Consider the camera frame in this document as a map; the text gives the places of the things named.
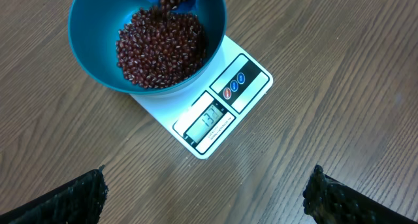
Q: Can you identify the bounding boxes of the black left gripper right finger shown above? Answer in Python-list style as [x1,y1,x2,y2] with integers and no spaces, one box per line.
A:
[302,165,417,224]

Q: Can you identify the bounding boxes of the red beans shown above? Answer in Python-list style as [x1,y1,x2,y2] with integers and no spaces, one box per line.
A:
[116,5,206,89]

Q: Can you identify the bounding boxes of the white digital kitchen scale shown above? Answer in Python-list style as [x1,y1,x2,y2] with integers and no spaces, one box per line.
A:
[133,37,273,159]

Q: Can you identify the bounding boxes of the teal metal bowl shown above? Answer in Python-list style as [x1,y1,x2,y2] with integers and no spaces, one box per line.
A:
[68,0,227,95]

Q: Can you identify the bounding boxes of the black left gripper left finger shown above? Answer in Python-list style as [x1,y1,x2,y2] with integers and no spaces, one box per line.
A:
[1,165,108,224]

